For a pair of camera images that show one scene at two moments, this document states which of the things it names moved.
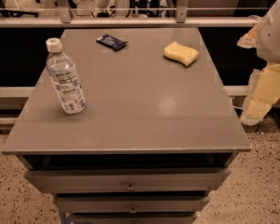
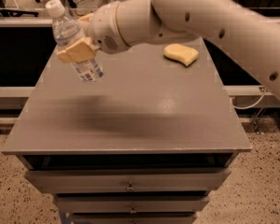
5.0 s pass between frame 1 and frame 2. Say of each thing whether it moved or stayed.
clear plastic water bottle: moved
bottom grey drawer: stayed
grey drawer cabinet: stayed
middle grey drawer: stayed
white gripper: moved
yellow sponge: stayed
